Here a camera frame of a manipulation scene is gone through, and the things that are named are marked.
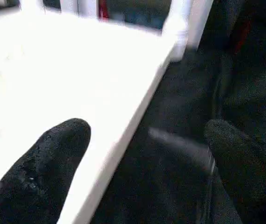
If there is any white plastic table top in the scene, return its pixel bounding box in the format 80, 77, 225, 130
0, 7, 190, 224

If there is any red bottle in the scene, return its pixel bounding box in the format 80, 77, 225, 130
98, 0, 109, 20

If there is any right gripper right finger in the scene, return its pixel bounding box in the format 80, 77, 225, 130
203, 118, 266, 224

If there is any white glass-door cabinet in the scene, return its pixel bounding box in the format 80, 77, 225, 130
20, 0, 214, 51

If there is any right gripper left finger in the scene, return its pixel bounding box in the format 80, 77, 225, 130
0, 118, 92, 224

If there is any black mat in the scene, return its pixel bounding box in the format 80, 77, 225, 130
93, 0, 266, 224

